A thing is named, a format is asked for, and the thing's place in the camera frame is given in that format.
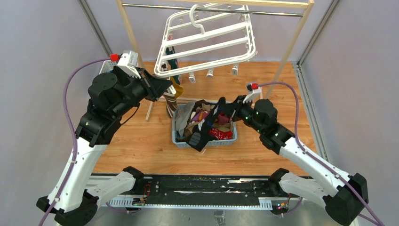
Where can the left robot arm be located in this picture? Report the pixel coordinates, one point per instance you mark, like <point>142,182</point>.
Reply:
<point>111,95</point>

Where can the green reindeer sock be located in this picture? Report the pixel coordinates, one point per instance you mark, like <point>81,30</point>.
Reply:
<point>173,63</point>

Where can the grey sock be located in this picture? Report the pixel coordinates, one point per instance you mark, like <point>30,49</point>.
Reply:
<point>182,116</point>

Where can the mustard yellow sock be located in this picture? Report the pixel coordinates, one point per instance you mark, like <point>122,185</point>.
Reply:
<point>179,89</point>

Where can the white plastic clip hanger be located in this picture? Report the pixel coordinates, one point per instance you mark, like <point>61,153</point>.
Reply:
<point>206,42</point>

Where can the blue plastic sock basket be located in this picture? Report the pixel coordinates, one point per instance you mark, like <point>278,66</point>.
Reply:
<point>199,112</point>

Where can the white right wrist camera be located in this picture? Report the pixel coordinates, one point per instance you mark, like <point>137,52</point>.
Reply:
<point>254,90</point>

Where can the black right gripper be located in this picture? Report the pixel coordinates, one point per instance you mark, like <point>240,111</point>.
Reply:
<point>238,105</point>

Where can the wooden clothes rack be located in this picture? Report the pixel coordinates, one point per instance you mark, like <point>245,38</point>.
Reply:
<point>301,10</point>

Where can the red white patterned sock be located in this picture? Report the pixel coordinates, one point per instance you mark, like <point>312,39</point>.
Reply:
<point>218,134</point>

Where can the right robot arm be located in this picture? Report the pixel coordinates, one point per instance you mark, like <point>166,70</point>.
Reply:
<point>311,156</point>

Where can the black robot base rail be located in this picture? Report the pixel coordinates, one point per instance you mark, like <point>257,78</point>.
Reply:
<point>278,193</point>

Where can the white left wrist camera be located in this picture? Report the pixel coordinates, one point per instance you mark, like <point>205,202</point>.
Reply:
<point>128,63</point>

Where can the brown white striped sock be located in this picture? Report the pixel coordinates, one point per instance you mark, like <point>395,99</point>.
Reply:
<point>171,103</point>

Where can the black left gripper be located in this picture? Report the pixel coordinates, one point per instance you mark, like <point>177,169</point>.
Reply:
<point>163,84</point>

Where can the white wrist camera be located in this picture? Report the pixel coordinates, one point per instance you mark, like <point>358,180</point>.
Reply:
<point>128,63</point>
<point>254,90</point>

